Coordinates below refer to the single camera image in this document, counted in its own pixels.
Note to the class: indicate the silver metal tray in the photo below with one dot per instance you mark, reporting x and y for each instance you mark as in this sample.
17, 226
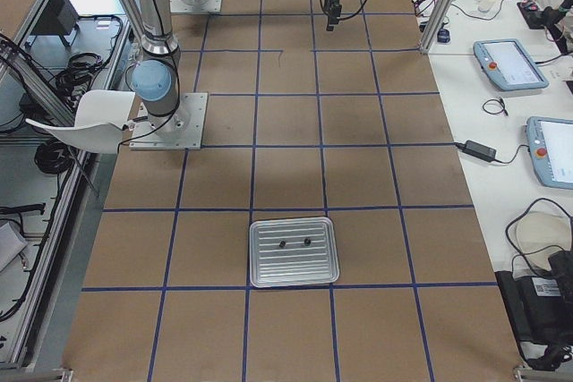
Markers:
295, 264

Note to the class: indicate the blue teach pendant far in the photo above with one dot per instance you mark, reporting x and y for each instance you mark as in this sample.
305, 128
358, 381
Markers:
508, 66

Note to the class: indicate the blue teach pendant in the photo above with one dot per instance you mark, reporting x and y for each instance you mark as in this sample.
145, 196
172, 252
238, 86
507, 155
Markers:
550, 148
508, 66

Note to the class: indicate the black power adapter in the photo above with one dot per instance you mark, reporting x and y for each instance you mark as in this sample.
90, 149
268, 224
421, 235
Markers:
480, 151

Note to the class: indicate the blue teach pendant near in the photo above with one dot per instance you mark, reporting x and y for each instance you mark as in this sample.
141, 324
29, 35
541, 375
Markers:
550, 148

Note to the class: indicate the white plastic chair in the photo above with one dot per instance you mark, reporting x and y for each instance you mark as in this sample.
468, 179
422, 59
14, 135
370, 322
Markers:
99, 121

